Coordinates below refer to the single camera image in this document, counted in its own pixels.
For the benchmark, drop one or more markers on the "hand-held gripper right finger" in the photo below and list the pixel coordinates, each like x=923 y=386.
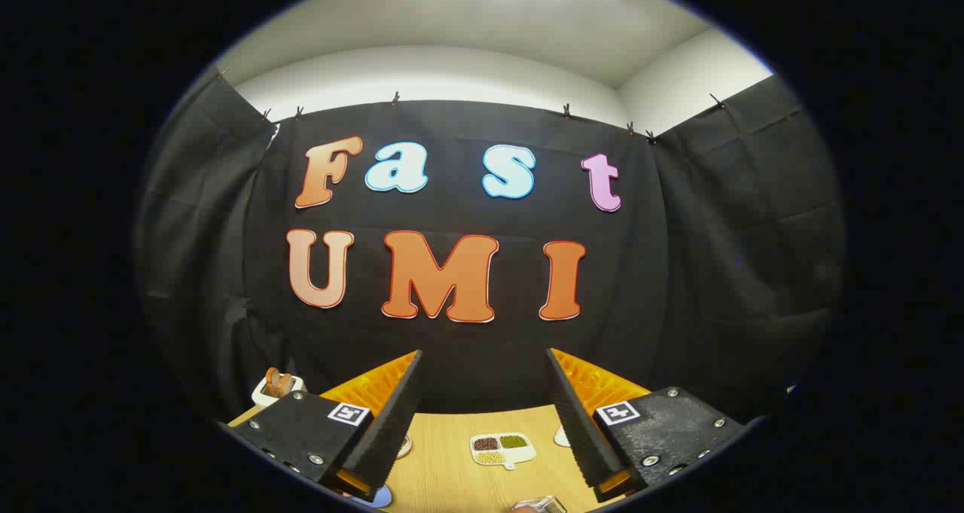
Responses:
x=580 y=422

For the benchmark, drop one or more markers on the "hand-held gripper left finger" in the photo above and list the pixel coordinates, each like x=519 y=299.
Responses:
x=392 y=415

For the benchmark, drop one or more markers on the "small white saucer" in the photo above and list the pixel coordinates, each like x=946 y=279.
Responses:
x=562 y=438

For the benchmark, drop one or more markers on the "white oval plate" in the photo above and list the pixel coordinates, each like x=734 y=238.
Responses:
x=404 y=447

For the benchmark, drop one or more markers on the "white divided dish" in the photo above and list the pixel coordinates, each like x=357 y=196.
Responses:
x=527 y=453

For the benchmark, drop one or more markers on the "pile of green beans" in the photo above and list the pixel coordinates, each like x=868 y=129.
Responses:
x=513 y=441

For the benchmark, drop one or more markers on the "blue round plate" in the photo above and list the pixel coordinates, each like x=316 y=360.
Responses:
x=379 y=496

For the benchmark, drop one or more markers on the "pile of yellow soybeans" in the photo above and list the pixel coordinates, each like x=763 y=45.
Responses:
x=490 y=457

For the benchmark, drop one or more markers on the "pile of dark red beans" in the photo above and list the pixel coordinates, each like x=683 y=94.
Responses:
x=486 y=444

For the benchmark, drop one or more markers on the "toasted bread slice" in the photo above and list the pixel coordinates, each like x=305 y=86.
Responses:
x=285 y=383
x=273 y=383

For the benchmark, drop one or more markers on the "white toaster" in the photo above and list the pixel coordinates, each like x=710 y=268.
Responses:
x=260 y=395

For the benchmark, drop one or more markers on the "row of black cloth clips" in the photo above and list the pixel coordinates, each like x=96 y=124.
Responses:
x=395 y=99

